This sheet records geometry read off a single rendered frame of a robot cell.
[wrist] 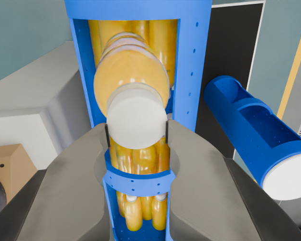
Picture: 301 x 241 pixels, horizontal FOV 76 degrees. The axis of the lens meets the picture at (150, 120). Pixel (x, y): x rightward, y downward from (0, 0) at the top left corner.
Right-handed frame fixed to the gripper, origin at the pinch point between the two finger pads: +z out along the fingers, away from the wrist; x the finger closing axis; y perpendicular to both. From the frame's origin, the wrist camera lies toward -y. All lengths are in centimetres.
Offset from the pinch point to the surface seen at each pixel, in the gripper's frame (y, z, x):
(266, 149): 46, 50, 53
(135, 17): -5.3, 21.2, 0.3
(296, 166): 48, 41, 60
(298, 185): 60, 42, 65
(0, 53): 21, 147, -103
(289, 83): 54, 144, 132
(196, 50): 0.4, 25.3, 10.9
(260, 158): 50, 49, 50
